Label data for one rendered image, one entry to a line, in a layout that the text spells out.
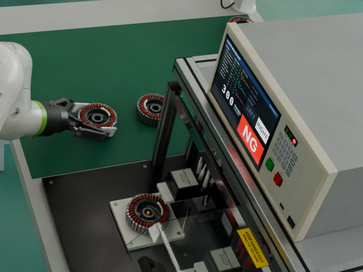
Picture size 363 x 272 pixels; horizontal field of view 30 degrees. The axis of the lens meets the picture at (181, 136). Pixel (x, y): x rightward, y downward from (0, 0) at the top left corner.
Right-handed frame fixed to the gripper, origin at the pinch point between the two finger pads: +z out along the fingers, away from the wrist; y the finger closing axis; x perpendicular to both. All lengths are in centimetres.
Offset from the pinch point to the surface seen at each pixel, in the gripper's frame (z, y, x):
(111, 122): 0.5, 4.2, 2.2
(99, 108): 1.7, -2.2, 2.6
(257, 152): -27, 55, 30
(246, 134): -25, 50, 31
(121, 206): -14.5, 28.6, -7.0
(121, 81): 17.4, -10.4, 7.7
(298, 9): 225, -60, 41
